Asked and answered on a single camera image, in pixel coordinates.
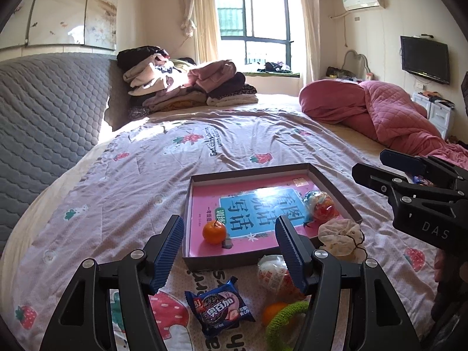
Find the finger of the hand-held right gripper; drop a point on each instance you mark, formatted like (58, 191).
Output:
(415, 165)
(373, 177)

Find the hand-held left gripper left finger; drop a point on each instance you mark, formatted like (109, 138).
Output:
(170, 252)

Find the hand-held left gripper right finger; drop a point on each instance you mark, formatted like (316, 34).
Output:
(289, 248)

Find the small colourful item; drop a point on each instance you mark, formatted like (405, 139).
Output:
(420, 181)

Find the red ball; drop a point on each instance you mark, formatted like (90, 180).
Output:
(270, 270)
(320, 206)

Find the grey cardboard box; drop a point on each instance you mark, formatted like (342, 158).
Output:
(219, 261)

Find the small orange mandarin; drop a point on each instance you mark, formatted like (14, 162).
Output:
(214, 233)
(274, 310)

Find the white plastic drawer unit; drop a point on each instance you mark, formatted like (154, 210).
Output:
(437, 115)

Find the small grey clip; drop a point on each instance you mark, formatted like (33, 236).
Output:
(227, 244)

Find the pink and blue book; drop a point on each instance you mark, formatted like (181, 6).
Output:
(204, 204)

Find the pink quilted duvet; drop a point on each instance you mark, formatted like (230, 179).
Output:
(384, 109)

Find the strawberry printed blanket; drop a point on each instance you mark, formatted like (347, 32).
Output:
(128, 190)

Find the blue cookie packet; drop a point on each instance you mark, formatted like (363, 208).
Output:
(219, 309)

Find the black flat television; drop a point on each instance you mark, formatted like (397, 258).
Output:
(424, 58)

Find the heart-shaped mirror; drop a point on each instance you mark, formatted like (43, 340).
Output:
(356, 62)

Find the dark clothes on windowsill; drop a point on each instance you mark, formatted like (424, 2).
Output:
(274, 66)

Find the plain cream curtain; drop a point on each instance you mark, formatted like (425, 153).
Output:
(310, 25)

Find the pile of folded clothes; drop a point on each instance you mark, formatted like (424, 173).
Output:
(175, 87)

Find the white air conditioner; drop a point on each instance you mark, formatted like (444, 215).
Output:
(363, 0)

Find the grey quilted headboard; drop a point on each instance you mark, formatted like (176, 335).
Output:
(44, 117)

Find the cream curtain with tie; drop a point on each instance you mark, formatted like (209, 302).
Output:
(203, 14)

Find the window with dark frame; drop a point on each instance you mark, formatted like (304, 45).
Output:
(263, 14)

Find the floral wall mural panels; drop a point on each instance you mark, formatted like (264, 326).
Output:
(65, 7)

